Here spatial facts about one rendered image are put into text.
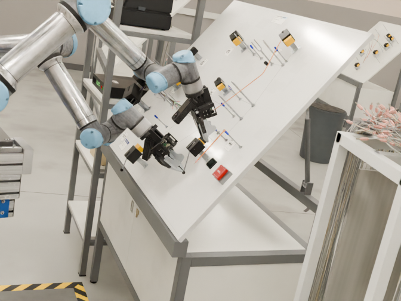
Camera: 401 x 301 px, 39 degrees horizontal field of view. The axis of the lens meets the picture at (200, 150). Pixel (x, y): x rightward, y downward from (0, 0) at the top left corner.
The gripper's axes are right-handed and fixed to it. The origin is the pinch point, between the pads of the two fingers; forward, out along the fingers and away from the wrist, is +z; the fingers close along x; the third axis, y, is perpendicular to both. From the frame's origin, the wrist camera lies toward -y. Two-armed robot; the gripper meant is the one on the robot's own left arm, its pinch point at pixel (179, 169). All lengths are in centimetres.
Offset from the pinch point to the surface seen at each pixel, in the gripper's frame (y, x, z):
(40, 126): -348, 206, -71
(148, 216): -19.4, -12.7, 5.3
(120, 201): -67, 15, 0
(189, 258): 0.9, -28.0, 22.1
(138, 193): -28.9, -1.2, -2.0
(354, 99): -227, 487, 184
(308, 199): 18, 21, 47
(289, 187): 6, 30, 42
